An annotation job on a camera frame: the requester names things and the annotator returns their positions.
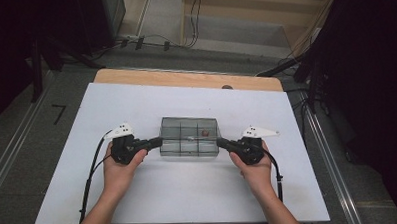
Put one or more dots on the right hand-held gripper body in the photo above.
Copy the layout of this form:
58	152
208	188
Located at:
253	150

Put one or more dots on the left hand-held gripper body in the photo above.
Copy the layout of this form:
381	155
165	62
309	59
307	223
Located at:
122	148

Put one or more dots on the small red object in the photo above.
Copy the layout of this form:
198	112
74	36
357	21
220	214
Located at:
205	132

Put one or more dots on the transparent grey compartment box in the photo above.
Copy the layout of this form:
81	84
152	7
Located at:
187	125

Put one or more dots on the person's right hand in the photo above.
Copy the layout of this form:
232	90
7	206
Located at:
257	178

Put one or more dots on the person's left hand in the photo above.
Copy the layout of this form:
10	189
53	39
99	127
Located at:
118	176

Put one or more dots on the white board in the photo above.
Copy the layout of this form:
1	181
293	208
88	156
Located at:
126	104

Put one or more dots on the dark round table grommet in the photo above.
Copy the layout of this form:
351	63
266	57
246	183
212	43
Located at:
226	87

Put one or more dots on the wooden table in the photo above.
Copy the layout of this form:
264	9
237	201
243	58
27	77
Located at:
172	78

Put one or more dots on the black stand legs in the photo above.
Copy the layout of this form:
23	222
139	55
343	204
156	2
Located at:
51	57

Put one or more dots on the grey cabinet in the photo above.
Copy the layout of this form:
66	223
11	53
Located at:
114	11

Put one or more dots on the black curtain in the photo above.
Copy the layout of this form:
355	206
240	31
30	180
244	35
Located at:
33	21
371	69

